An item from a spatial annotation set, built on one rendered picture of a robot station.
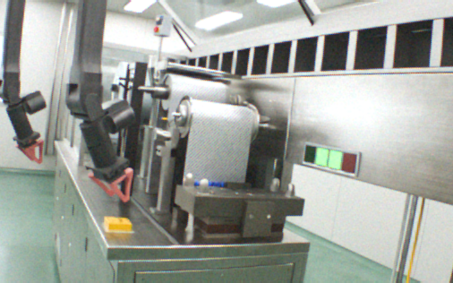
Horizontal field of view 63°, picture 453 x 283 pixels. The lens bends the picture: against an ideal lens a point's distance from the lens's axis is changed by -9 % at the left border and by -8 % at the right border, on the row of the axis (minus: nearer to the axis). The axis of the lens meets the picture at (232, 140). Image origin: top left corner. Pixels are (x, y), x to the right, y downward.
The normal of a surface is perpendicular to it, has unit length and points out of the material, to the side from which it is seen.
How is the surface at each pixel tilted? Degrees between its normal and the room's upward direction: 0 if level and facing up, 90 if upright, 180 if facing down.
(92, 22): 90
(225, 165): 90
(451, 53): 90
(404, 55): 90
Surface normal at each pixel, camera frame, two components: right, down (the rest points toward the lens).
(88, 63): 0.73, -0.04
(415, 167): -0.88, -0.10
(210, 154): 0.46, 0.11
